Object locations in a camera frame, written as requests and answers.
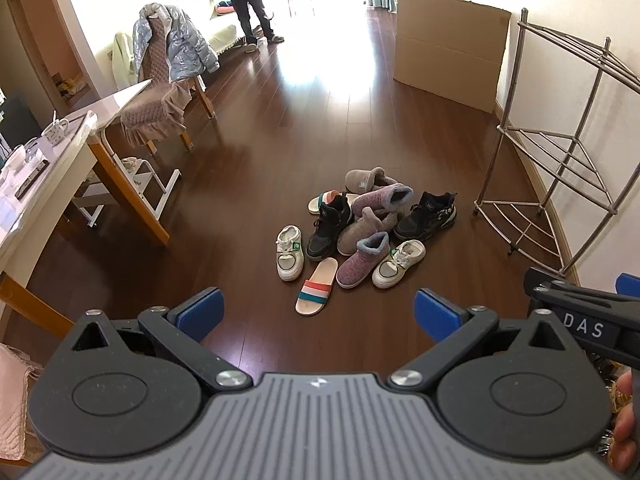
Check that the pale green garment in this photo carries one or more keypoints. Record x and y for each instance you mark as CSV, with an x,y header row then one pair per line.
x,y
122,62

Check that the wooden chair with brown cover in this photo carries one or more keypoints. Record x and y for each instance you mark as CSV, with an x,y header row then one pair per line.
x,y
155,107

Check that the dark screen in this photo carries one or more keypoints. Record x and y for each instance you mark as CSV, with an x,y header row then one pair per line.
x,y
17,120

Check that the cardboard box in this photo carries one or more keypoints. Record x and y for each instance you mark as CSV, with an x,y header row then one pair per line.
x,y
450,50

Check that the metal corner rack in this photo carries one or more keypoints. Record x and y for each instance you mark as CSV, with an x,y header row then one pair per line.
x,y
501,130

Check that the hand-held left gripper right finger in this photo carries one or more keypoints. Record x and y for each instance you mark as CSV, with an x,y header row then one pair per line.
x,y
434,311

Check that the white mug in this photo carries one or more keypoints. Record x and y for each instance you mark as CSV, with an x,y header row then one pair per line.
x,y
55,132

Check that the silver puffer jacket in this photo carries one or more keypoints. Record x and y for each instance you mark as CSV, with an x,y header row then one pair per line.
x,y
187,45

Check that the pink quilted cloth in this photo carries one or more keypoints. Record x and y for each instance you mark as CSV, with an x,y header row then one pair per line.
x,y
15,400

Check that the cream sofa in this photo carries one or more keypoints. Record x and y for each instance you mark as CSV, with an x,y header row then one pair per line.
x,y
220,30

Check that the pink striped slide sandal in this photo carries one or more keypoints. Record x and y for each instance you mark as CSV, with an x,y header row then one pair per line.
x,y
317,203
317,285

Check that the black sneaker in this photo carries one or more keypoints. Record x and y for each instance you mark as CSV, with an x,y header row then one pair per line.
x,y
325,232
425,215

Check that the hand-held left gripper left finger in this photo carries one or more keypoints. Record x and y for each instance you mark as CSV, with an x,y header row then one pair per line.
x,y
206,310

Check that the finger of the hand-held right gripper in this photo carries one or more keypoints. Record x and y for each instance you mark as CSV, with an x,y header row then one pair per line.
x,y
630,284
575,297

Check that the grey plush slipper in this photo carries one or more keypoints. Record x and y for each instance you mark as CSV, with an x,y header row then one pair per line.
x,y
360,180
357,232

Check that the purple knit boot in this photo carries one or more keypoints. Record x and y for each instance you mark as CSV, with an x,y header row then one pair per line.
x,y
375,201
354,266

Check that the white step stool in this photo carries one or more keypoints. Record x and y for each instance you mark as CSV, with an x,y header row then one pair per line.
x,y
150,185

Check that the person's right hand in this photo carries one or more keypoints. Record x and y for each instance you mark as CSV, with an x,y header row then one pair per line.
x,y
627,435

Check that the white-topped wooden table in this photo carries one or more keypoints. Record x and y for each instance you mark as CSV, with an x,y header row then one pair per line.
x,y
130,200

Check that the white sneaker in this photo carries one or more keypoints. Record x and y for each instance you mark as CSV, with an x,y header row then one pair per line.
x,y
290,260
392,270

